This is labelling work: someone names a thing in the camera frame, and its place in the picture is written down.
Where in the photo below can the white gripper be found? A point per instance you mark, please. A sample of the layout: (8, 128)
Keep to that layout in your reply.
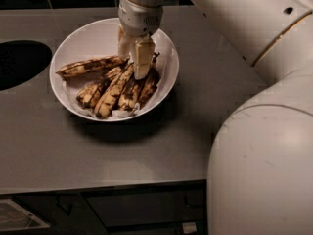
(138, 20)

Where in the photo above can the long spotted banana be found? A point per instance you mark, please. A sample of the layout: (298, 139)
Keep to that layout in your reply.
(107, 101)

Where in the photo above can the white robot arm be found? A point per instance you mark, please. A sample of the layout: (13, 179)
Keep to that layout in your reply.
(260, 169)

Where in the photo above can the top spotted banana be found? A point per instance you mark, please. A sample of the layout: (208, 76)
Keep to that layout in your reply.
(91, 65)

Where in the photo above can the large white bowl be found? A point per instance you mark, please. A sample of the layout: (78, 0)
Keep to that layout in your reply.
(97, 40)

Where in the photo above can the rightmost dark banana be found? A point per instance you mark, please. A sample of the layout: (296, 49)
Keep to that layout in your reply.
(149, 88)

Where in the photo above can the dark spotted banana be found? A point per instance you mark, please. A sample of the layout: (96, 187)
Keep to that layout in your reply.
(130, 94)

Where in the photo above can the left short spotted banana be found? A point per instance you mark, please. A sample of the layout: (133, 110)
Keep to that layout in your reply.
(89, 96)

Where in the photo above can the dark round counter hole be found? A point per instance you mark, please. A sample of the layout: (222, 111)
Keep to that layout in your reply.
(22, 60)

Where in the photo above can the dark drawer front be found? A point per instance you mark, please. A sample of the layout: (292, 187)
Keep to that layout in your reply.
(136, 208)

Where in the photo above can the small white label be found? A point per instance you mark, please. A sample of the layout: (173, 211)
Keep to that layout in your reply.
(189, 228)

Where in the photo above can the framed glass panel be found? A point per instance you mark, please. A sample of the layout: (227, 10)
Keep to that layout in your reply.
(14, 217)

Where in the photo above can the black drawer handle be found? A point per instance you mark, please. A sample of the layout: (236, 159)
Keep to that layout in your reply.
(192, 202)

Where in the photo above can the black cabinet handle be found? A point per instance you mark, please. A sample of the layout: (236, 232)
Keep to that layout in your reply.
(63, 206)

